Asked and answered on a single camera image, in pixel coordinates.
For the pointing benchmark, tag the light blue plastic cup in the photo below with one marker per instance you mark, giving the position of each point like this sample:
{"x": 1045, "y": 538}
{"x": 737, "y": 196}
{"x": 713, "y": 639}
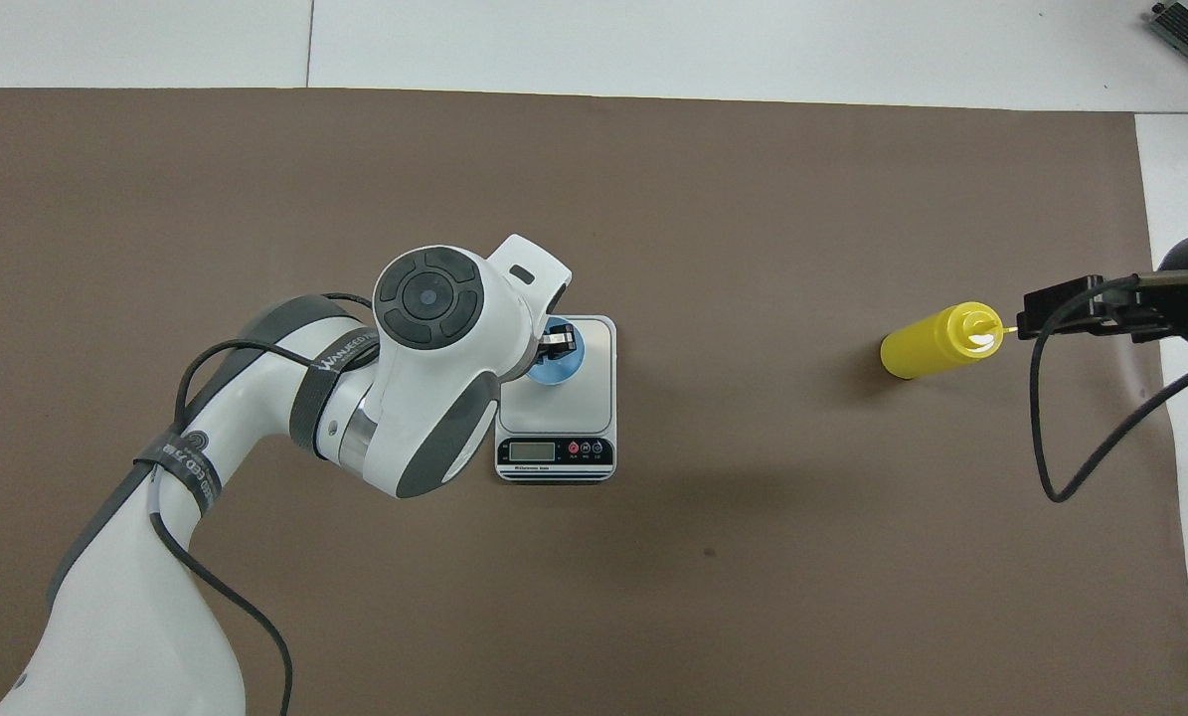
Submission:
{"x": 554, "y": 373}

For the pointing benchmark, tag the yellow squeeze bottle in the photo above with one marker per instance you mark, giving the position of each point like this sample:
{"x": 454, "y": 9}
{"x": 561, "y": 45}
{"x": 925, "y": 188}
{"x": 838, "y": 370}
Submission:
{"x": 927, "y": 343}

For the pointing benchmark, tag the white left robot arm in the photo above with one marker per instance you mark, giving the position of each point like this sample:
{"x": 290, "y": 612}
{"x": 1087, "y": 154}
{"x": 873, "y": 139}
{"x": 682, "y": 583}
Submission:
{"x": 424, "y": 398}

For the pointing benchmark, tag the silver digital kitchen scale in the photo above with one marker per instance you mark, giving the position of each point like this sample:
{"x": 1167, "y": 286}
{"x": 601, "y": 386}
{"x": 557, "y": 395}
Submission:
{"x": 564, "y": 452}

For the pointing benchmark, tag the brown paper table mat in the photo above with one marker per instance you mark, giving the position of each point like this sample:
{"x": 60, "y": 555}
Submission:
{"x": 653, "y": 199}

